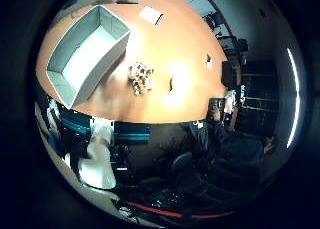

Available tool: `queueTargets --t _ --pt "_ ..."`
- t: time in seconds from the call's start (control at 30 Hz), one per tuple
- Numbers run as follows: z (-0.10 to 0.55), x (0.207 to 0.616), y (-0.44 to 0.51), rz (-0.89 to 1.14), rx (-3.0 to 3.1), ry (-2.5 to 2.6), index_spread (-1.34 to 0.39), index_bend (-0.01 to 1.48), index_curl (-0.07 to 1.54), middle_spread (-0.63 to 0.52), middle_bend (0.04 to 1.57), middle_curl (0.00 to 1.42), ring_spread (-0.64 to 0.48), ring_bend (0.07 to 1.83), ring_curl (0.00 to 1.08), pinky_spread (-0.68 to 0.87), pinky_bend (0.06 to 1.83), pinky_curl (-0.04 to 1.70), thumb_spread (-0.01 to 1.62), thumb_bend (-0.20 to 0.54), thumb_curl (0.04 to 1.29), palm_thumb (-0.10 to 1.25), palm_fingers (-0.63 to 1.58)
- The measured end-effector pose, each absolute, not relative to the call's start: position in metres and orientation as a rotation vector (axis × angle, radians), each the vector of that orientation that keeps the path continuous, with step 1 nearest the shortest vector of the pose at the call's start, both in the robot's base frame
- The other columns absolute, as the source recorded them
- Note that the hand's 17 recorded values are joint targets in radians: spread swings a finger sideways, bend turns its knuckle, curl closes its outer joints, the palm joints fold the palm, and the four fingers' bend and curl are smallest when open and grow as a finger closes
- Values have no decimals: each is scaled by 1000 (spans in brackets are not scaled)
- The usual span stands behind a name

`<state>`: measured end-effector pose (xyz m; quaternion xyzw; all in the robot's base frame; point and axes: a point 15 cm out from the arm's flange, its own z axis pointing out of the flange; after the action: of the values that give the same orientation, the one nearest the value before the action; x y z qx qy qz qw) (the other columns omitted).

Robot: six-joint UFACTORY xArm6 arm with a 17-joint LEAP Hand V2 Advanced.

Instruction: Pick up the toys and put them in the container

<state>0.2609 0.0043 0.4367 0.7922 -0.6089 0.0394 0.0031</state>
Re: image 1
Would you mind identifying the brown white plush dog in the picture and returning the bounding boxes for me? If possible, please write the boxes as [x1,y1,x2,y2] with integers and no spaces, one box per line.
[127,61,155,96]

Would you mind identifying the grey fabric container box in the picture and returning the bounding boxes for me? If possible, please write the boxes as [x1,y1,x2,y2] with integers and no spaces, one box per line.
[46,4,132,110]

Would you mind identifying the blue striped panel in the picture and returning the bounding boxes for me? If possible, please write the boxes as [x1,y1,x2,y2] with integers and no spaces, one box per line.
[60,111,152,143]

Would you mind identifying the dark office chair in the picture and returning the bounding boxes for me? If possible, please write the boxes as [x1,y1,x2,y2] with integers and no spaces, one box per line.
[171,151,194,175]

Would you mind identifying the person in dark clothes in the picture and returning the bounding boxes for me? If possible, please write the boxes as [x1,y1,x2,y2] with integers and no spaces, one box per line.
[189,103,276,190]

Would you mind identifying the small black white tag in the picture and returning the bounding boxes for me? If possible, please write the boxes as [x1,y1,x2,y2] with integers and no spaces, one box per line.
[205,53,215,70]

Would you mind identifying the white paper sheet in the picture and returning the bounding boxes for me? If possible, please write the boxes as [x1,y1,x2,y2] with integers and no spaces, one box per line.
[137,5,165,26]

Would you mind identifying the black monitor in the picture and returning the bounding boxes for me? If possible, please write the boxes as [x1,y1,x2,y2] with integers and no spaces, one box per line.
[221,60,240,89]

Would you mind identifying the red cable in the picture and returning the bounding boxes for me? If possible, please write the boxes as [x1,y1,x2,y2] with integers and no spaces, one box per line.
[122,200,235,221]

